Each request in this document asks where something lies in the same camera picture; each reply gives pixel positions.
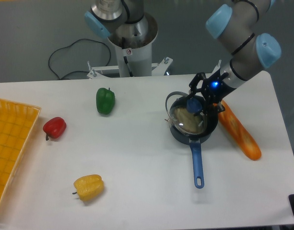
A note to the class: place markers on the wrapped bread slice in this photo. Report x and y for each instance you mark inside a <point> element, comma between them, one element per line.
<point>185,122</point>

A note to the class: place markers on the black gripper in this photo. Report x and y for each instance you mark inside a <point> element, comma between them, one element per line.
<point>212,89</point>

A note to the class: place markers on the dark blue saucepan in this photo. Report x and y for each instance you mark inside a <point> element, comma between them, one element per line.
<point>194,142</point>

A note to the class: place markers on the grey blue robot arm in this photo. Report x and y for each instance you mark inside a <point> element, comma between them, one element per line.
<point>230,25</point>

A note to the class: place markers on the yellow bell pepper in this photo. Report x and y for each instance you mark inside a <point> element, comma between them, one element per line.
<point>89,186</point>

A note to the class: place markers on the orange baguette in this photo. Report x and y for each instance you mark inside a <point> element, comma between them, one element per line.
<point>238,133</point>

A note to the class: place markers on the red bell pepper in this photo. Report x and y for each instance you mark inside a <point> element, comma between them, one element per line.
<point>54,128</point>

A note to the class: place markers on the glass pot lid blue knob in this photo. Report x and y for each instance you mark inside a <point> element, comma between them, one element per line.
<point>175,99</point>

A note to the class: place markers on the yellow plastic basket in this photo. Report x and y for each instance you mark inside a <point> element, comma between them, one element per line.
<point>17,121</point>

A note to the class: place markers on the green bell pepper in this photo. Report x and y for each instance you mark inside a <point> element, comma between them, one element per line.
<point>105,101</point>

